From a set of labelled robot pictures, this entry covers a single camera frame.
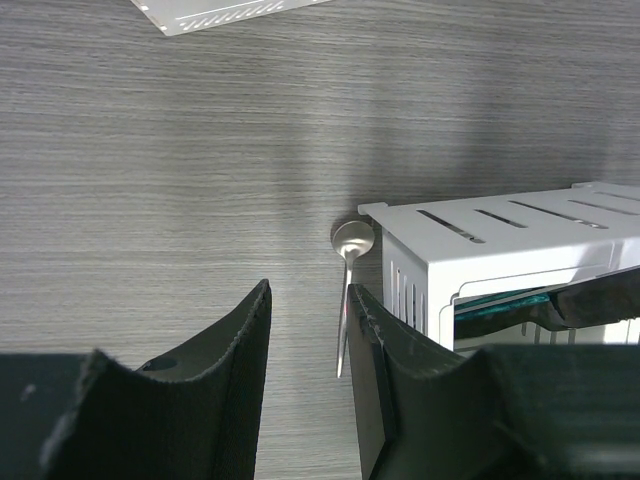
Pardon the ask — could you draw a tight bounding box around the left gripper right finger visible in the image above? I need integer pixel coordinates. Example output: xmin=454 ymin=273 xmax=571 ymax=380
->
xmin=348 ymin=285 xmax=538 ymax=479

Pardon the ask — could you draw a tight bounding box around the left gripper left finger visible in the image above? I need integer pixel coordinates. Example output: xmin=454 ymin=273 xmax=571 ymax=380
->
xmin=41 ymin=279 xmax=272 ymax=479

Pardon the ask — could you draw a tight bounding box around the teal handled black knife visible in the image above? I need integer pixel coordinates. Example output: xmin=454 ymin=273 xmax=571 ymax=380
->
xmin=454 ymin=289 xmax=550 ymax=323

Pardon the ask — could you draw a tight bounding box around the small silver metal spoon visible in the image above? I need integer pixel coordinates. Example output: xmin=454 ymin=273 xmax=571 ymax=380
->
xmin=332 ymin=220 xmax=375 ymax=378

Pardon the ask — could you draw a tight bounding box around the black plastic knife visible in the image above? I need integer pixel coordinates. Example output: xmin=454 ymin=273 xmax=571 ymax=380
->
xmin=547 ymin=268 xmax=639 ymax=330

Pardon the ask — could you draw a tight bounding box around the white two-slot utensil container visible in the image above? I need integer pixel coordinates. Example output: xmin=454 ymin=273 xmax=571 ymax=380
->
xmin=358 ymin=182 xmax=639 ymax=352

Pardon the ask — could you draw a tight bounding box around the white file organizer rack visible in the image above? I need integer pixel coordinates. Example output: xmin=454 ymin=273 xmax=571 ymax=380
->
xmin=131 ymin=0 xmax=327 ymax=37

